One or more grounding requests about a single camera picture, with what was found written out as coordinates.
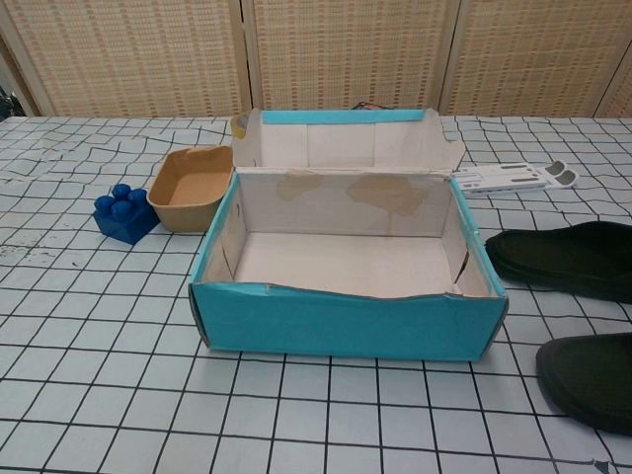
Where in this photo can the teal cardboard shoe box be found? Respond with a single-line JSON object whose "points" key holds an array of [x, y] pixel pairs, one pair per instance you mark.
{"points": [[345, 326]]}

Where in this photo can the black slipper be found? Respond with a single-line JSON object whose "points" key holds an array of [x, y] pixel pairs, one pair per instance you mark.
{"points": [[592, 380], [568, 257]]}

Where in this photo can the yellowish packing tape roll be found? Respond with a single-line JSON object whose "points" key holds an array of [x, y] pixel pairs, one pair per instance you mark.
{"points": [[239, 129]]}

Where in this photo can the blue toy building block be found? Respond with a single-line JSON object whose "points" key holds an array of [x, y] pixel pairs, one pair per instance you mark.
{"points": [[123, 227]]}

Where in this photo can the bamboo folding screen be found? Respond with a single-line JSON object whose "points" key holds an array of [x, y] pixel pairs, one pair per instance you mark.
{"points": [[345, 49]]}

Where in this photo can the brown paper tray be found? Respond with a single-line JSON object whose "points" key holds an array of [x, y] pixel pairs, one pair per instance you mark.
{"points": [[187, 217]]}

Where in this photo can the small black snack packet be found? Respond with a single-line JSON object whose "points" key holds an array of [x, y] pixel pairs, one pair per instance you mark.
{"points": [[368, 105]]}

